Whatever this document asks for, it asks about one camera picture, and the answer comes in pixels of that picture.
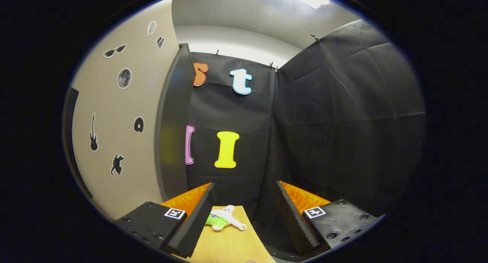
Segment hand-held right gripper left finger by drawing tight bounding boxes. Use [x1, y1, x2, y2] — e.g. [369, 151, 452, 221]
[114, 182, 217, 259]

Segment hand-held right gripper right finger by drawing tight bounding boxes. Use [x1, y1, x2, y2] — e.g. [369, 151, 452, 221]
[275, 180, 384, 257]

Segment beige cabinet door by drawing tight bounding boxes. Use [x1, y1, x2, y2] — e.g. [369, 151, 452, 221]
[63, 0, 180, 220]

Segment green white toy figure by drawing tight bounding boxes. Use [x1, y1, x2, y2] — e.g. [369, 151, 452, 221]
[205, 205, 247, 232]

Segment black backdrop cloth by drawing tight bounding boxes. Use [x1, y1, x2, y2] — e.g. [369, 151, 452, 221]
[185, 19, 427, 233]

